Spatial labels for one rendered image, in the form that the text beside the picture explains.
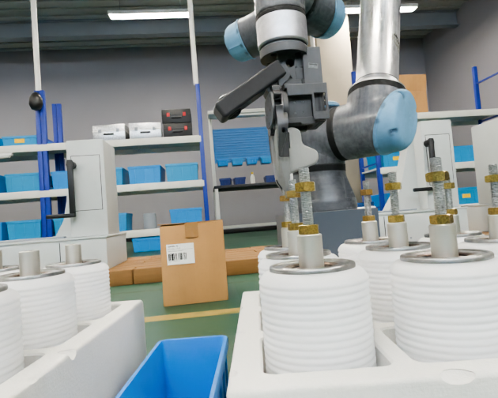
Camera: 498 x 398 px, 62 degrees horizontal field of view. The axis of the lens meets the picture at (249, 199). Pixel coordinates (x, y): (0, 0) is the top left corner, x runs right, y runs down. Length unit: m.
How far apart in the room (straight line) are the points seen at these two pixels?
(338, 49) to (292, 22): 6.68
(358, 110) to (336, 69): 6.34
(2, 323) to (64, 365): 0.07
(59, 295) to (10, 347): 0.11
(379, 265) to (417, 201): 2.32
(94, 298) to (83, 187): 1.85
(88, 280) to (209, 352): 0.22
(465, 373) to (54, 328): 0.40
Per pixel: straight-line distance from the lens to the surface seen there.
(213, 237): 1.56
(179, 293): 1.58
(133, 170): 5.06
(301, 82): 0.63
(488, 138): 3.14
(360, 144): 0.84
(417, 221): 2.60
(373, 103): 0.84
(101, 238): 2.36
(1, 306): 0.43
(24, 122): 9.57
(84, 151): 2.48
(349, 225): 0.86
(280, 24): 0.63
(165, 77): 9.18
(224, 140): 6.38
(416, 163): 2.79
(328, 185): 0.87
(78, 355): 0.49
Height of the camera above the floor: 0.30
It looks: 3 degrees up
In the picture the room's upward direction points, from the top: 4 degrees counter-clockwise
